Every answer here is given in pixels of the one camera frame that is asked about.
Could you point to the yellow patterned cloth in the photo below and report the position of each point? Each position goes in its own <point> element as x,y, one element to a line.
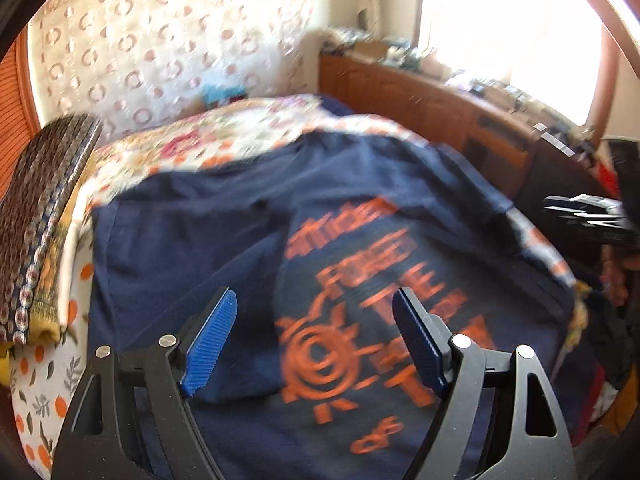
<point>50,290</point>

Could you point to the bright window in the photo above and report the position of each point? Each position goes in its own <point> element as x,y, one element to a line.
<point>510,25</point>

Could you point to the white curtain with circles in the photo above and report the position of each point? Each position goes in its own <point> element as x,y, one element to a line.
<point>150,35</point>

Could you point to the dark wooden chair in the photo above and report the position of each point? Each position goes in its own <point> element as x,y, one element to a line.
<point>560,170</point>

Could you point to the floral blanket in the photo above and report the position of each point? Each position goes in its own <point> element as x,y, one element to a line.
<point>250,125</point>

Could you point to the white orange-print bed sheet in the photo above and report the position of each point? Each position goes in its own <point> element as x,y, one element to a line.
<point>45,385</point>

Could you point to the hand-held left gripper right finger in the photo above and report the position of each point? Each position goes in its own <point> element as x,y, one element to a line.
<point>417,345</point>

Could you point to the navy blanket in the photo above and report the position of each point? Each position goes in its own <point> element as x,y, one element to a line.
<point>337,105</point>

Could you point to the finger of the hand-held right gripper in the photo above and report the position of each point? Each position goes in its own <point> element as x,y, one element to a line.
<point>585,212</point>

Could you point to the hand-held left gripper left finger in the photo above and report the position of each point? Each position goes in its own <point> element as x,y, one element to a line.
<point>210,345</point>

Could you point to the dark patterned cushion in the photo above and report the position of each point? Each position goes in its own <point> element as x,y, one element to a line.
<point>40,200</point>

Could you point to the wooden cabinet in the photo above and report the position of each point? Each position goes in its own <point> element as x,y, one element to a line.
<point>425,105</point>

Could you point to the red cloth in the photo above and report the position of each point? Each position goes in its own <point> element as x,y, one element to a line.
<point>607,385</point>

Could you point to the navy t-shirt with orange print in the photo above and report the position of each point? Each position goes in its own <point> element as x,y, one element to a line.
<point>200,240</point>

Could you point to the cardboard box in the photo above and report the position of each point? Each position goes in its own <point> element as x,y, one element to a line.
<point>370,51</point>

